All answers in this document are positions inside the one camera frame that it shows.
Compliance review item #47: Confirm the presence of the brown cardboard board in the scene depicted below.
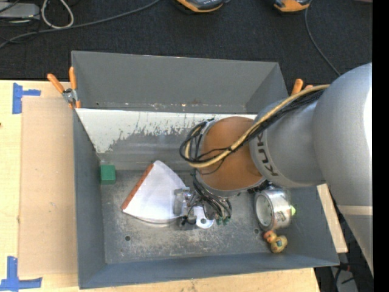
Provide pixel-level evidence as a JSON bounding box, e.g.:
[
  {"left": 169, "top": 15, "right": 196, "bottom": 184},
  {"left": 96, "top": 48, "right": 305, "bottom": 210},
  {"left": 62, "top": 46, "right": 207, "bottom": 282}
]
[{"left": 17, "top": 97, "right": 79, "bottom": 279}]

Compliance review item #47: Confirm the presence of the yellow toy duck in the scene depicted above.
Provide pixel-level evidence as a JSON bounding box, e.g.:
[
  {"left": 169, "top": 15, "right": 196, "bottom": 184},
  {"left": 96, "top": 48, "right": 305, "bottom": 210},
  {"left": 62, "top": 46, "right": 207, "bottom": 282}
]
[{"left": 262, "top": 230, "right": 289, "bottom": 254}]

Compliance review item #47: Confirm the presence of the green block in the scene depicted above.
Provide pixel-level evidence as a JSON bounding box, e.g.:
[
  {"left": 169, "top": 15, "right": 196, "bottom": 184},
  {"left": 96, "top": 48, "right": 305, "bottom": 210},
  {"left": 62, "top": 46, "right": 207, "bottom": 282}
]
[{"left": 99, "top": 164, "right": 117, "bottom": 186}]

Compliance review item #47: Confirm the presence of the grey metal bin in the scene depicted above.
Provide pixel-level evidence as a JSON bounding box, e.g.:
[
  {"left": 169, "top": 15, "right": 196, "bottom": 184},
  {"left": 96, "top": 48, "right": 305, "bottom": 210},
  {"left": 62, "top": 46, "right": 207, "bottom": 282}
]
[{"left": 70, "top": 50, "right": 340, "bottom": 290}]

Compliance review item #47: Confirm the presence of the white wedge with orange edge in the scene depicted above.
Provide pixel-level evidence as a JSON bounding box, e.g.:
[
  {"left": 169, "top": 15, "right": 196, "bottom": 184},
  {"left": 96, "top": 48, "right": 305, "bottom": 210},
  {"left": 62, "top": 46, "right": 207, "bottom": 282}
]
[{"left": 120, "top": 159, "right": 191, "bottom": 224}]

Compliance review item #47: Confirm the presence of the silver tape roll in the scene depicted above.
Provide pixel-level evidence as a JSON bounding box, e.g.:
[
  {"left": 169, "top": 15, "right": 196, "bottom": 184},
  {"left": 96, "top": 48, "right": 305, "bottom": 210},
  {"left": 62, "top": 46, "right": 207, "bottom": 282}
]
[{"left": 253, "top": 187, "right": 293, "bottom": 232}]

